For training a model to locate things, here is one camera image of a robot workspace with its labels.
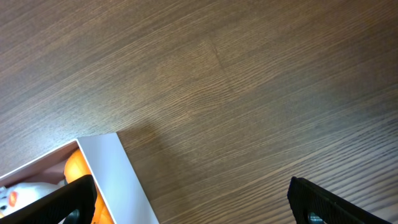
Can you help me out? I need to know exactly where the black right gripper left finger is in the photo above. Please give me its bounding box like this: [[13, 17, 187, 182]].
[[1, 175, 97, 224]]

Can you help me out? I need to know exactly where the orange dinosaur toy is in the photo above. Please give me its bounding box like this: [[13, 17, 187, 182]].
[[64, 149, 114, 224]]

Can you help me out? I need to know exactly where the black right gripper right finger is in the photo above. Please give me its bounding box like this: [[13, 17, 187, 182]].
[[287, 177, 389, 224]]

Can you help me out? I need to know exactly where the white duck toy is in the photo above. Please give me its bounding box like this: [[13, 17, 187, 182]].
[[1, 182, 64, 218]]

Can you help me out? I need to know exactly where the white box with brown interior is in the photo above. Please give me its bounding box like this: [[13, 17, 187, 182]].
[[1, 133, 158, 223]]

